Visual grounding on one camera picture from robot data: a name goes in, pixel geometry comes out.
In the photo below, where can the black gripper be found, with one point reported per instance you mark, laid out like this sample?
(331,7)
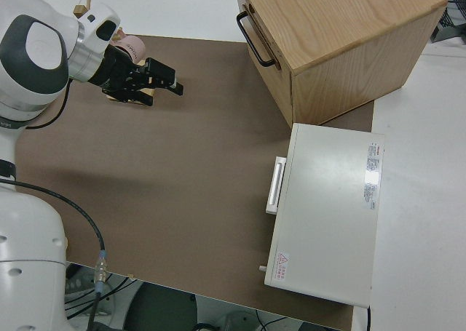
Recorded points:
(116,72)

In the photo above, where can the wooden drawer cabinet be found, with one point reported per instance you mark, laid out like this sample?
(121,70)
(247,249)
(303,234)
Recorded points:
(260,36)

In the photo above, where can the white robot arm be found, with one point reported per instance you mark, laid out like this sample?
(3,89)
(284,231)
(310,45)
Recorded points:
(36,47)

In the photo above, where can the pink mug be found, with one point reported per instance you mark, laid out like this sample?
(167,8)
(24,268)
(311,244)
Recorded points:
(133,47)

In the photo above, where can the brown table mat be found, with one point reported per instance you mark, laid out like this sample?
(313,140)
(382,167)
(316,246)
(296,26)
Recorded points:
(182,171)

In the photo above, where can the wooden mug tree stand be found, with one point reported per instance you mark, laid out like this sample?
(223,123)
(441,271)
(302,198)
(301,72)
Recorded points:
(80,11)

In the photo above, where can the light wooden cabinet box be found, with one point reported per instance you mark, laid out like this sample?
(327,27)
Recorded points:
(346,36)

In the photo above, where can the white toaster oven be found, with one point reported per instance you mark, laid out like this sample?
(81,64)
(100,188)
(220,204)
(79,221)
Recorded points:
(327,207)

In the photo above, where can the grey background equipment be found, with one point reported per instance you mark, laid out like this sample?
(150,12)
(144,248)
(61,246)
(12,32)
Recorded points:
(449,22)

